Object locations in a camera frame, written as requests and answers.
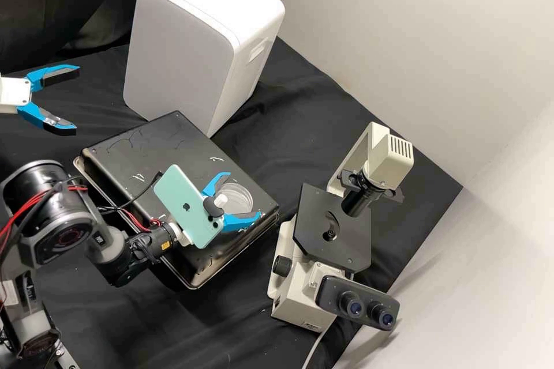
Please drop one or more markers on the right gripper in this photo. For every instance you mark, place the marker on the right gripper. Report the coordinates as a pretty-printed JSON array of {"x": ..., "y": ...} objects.
[{"x": 179, "y": 231}]

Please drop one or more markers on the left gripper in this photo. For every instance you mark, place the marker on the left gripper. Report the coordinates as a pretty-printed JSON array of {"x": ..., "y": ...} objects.
[{"x": 13, "y": 92}]

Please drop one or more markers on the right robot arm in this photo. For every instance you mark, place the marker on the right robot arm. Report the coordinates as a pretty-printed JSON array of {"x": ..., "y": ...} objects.
[{"x": 47, "y": 213}]

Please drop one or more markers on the petri dish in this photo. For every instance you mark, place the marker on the petri dish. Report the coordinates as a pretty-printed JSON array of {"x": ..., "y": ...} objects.
[{"x": 237, "y": 198}]

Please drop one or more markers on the cream microscope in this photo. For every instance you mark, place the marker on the cream microscope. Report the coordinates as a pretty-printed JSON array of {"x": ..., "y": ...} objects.
[{"x": 298, "y": 274}]

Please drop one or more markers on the black tray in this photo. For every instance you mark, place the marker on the black tray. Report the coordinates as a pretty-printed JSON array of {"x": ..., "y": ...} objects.
[{"x": 130, "y": 157}]

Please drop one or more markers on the white box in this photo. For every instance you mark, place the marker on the white box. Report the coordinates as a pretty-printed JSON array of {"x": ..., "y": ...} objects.
[{"x": 182, "y": 53}]

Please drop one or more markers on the right wrist camera phone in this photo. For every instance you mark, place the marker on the right wrist camera phone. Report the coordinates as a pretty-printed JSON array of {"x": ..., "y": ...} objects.
[{"x": 186, "y": 204}]

